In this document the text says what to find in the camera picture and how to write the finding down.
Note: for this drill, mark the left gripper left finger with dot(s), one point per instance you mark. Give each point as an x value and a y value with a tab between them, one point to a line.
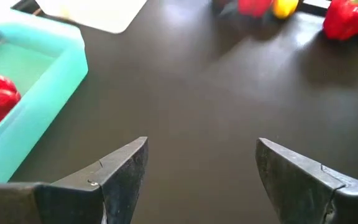
73	199

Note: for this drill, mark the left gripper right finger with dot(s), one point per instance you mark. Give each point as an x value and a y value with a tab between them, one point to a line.
315	196

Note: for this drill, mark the yellow lemon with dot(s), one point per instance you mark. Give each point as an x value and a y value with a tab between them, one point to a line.
284	7

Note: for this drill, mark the teal plastic basket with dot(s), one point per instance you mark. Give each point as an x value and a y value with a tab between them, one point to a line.
42	109

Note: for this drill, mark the white plastic basket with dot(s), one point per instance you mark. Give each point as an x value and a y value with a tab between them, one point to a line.
98	15

